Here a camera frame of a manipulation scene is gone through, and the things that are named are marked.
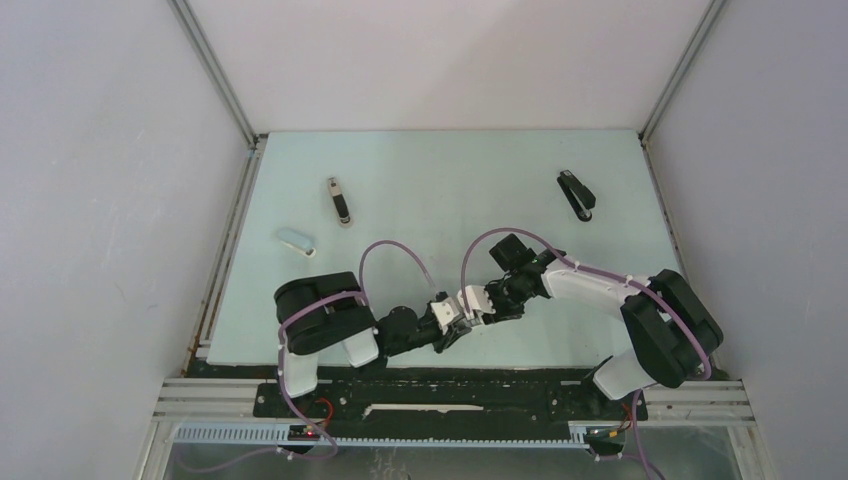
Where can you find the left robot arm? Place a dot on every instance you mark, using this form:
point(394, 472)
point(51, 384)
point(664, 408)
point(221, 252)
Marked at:
point(319, 312)

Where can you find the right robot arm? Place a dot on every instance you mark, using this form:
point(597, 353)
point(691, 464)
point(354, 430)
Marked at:
point(671, 332)

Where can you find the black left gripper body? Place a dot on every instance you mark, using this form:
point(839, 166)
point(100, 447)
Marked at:
point(428, 334)

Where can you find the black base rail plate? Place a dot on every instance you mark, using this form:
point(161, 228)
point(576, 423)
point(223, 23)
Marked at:
point(439, 404)

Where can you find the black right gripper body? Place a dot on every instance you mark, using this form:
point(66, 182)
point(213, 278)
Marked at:
point(507, 300)

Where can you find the beige and black large stapler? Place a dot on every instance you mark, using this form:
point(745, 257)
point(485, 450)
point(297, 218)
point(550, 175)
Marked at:
point(339, 202)

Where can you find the white staple box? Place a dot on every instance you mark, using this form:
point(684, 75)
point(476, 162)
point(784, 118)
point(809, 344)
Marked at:
point(472, 322)

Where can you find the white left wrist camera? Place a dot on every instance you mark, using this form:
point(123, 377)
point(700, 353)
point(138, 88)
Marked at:
point(449, 316)

